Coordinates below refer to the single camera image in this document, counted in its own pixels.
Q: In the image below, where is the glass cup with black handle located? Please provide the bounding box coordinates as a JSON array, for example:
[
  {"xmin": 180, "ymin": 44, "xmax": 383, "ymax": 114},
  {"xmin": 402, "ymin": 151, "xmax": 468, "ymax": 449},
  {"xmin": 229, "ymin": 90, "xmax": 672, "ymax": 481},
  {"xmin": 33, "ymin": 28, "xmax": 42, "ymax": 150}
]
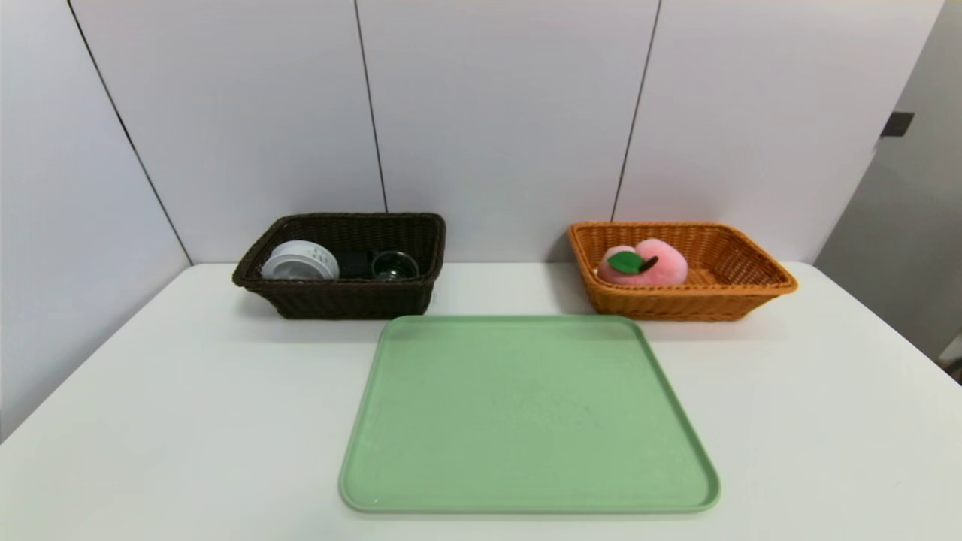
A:
[{"xmin": 370, "ymin": 250, "xmax": 421, "ymax": 283}]

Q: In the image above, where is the black leather pouch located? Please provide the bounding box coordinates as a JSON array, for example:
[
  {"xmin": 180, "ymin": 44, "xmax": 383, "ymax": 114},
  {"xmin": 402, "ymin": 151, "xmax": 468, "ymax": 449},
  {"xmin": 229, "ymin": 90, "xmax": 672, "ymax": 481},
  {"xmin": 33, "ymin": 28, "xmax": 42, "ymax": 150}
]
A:
[{"xmin": 337, "ymin": 250, "xmax": 377, "ymax": 280}]

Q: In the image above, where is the pink plush peach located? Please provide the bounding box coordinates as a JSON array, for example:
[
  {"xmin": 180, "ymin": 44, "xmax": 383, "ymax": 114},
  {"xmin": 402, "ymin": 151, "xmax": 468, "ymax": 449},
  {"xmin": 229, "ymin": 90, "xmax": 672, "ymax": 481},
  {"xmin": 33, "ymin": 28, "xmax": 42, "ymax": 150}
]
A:
[{"xmin": 597, "ymin": 237, "xmax": 689, "ymax": 287}]

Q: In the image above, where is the white round plastic cup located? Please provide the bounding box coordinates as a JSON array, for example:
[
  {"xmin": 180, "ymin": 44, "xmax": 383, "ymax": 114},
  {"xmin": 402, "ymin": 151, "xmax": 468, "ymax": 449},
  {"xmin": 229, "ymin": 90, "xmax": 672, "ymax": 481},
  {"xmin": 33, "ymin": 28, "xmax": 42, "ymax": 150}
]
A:
[{"xmin": 260, "ymin": 240, "xmax": 341, "ymax": 281}]

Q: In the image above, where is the dark brown wicker basket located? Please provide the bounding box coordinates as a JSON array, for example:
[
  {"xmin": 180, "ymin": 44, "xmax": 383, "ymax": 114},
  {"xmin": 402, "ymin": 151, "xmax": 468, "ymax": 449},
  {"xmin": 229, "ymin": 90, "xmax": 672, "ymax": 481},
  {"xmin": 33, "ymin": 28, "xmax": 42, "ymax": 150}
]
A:
[{"xmin": 231, "ymin": 212, "xmax": 448, "ymax": 321}]

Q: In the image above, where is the orange wicker basket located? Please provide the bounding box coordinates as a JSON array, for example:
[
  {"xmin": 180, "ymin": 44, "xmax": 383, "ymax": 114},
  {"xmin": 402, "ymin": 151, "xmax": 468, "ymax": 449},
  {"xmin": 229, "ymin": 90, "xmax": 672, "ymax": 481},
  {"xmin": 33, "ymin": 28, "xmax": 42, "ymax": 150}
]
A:
[{"xmin": 567, "ymin": 221, "xmax": 800, "ymax": 322}]

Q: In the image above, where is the light green plastic tray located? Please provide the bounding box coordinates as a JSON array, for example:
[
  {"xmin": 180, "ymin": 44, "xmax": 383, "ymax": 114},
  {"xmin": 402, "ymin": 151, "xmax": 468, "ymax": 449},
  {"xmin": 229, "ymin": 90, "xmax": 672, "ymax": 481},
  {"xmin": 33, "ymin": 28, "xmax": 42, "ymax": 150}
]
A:
[{"xmin": 338, "ymin": 314, "xmax": 722, "ymax": 515}]

